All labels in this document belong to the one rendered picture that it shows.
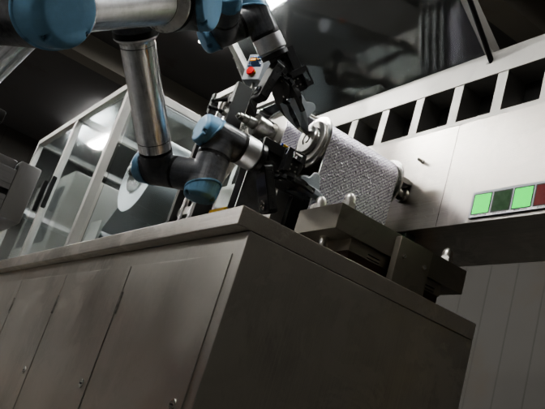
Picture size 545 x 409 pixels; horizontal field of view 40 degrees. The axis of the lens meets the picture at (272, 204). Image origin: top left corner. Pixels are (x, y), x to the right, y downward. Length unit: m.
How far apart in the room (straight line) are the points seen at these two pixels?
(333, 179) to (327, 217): 0.24
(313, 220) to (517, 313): 2.77
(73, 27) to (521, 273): 3.58
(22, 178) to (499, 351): 3.49
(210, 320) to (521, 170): 0.84
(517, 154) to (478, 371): 2.65
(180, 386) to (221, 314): 0.15
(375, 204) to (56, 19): 1.07
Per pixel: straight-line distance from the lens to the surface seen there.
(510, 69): 2.08
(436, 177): 2.05
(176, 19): 1.46
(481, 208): 1.87
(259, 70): 2.53
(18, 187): 1.18
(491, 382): 4.33
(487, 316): 4.50
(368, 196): 1.94
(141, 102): 1.65
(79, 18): 1.18
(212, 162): 1.66
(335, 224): 1.62
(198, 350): 1.41
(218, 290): 1.43
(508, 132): 1.94
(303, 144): 1.94
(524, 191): 1.80
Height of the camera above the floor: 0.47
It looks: 19 degrees up
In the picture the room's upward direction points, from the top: 18 degrees clockwise
